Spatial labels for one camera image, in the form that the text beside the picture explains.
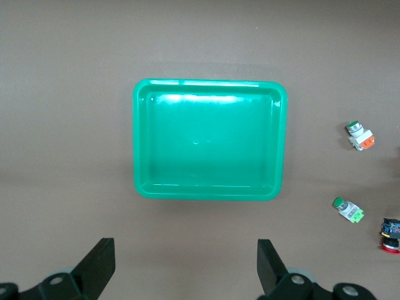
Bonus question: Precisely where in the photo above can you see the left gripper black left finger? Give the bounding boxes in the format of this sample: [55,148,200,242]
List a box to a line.
[0,237,116,300]

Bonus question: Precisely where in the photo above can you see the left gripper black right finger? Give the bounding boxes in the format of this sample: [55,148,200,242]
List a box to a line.
[257,239,381,300]

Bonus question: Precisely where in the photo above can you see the green push button orange base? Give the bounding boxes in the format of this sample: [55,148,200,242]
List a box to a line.
[344,120,376,152]

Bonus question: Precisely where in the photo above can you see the red push button blue base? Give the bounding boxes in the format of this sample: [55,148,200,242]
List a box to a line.
[379,217,400,254]

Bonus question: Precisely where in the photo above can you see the green plastic tray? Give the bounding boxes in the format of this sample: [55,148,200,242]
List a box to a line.
[131,77,289,202]

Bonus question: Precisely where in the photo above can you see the brown paper table cover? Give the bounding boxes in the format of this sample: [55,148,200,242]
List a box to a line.
[0,0,400,300]

